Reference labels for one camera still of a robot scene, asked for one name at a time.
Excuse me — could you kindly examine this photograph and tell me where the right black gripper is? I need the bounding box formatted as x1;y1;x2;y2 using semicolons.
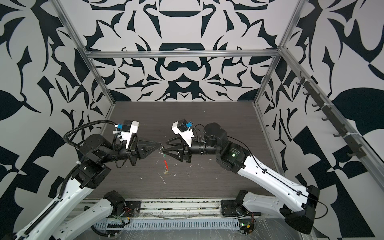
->
165;133;225;164

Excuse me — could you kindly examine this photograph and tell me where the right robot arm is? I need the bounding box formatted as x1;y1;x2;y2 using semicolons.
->
164;120;320;235

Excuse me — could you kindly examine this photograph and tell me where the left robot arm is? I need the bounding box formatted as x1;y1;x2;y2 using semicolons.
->
3;134;161;240

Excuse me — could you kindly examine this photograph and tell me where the small circuit board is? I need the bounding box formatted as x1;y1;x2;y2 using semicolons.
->
239;218;257;235

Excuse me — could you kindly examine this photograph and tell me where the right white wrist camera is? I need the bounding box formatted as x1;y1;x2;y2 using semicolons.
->
172;119;195;147

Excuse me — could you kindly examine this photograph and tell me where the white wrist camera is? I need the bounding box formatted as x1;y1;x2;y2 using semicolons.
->
172;119;195;147
113;120;140;149

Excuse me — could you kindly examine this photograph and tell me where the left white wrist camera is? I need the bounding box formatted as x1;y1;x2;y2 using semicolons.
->
113;120;140;149

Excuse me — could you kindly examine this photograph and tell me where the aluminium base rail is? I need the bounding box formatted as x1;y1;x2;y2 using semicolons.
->
68;197;301;220

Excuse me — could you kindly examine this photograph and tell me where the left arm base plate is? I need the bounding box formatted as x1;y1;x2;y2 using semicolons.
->
117;201;142;217

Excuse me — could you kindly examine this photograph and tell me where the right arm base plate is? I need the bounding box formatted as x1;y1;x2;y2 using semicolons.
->
221;200;249;217

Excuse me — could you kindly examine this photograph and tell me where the white slotted cable duct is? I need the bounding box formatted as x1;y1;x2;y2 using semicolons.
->
95;219;242;231

